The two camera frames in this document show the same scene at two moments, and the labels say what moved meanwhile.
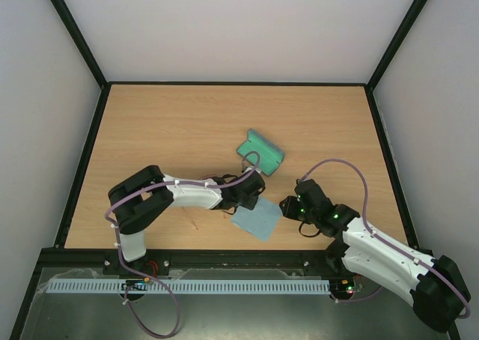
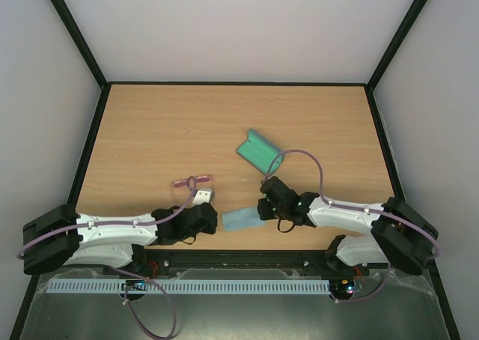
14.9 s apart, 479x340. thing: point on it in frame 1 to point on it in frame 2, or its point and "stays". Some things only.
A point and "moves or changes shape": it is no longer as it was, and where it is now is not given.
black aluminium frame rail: x=159 y=260 stays
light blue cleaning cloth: x=262 y=222 moves or changes shape
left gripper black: x=251 y=204 to x=210 y=228
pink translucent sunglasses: x=229 y=196 moves or changes shape
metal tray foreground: x=355 y=308 stays
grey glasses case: x=269 y=153 stays
